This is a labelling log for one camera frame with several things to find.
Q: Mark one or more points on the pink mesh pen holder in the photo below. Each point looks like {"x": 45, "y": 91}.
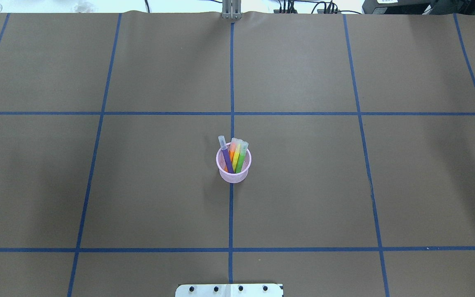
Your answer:
{"x": 233, "y": 178}

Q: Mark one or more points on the yellow marker pen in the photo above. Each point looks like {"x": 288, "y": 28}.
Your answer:
{"x": 235, "y": 152}

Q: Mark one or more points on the orange marker pen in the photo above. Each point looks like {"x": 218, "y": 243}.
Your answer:
{"x": 229, "y": 150}

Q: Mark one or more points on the purple marker pen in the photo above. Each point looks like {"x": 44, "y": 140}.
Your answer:
{"x": 225, "y": 153}

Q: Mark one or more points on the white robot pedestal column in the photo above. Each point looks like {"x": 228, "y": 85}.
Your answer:
{"x": 230, "y": 290}

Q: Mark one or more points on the aluminium frame post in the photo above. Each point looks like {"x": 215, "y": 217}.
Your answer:
{"x": 231, "y": 9}

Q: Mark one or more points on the black box with label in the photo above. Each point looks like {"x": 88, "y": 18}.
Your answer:
{"x": 418, "y": 7}

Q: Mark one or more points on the green marker pen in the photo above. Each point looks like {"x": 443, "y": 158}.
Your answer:
{"x": 243, "y": 152}

